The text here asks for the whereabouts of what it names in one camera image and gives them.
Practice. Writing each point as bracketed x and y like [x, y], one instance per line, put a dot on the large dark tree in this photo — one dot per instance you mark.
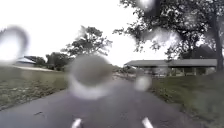
[200, 20]

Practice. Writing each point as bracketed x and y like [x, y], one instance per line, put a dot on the robot's own part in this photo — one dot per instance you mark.
[147, 122]
[76, 123]

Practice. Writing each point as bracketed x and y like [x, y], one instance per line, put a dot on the grass verge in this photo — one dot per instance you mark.
[30, 83]
[196, 93]

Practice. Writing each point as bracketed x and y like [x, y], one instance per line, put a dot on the dark bushes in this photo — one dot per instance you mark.
[56, 60]

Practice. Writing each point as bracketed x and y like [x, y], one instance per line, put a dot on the small pale-roofed building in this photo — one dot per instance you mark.
[25, 61]

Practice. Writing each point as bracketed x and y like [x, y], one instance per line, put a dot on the long low open shelter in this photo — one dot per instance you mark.
[173, 63]

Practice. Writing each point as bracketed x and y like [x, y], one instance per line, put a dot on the grey asphalt path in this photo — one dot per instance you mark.
[116, 110]

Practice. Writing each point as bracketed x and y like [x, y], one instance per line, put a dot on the pale cross road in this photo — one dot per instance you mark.
[31, 68]

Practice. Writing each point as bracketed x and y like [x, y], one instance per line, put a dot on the tall spreading tree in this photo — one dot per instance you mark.
[89, 41]

